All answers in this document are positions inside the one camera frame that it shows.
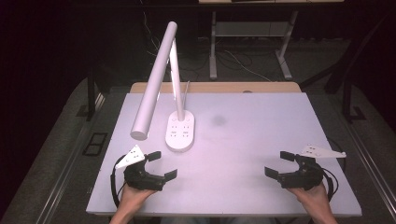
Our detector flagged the person's right hand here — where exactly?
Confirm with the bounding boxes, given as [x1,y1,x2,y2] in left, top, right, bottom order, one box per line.
[287,183,332,217]

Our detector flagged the white floor cable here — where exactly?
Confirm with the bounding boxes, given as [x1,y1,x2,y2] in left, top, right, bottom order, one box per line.
[223,49,273,83]

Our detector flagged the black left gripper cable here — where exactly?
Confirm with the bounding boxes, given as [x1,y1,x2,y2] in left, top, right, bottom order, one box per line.
[109,154,127,208]

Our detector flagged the grey lamp cable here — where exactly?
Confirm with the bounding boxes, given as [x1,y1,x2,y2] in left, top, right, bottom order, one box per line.
[182,80,191,110]

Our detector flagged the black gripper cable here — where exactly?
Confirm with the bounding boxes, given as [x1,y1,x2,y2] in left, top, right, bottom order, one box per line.
[320,167,341,202]
[109,154,127,208]

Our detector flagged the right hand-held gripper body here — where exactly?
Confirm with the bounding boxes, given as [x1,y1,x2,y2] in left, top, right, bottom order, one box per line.
[277,143,347,191]

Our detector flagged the grey metal desk frame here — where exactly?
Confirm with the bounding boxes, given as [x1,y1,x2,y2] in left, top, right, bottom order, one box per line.
[198,0,346,81]

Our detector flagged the person's left hand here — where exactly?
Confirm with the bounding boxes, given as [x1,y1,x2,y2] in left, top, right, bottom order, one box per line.
[116,183,157,217]

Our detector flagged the white desk lamp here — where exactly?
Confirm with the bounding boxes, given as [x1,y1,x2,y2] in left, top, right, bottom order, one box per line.
[129,21,196,153]

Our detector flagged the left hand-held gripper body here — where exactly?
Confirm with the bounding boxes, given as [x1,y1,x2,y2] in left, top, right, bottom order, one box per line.
[114,144,166,191]

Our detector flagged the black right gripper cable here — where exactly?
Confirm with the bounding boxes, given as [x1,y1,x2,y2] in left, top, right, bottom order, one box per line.
[320,167,341,202]

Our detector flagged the dark metal stand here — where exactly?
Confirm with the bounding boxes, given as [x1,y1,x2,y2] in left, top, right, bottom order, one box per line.
[76,66,98,122]
[341,78,367,124]

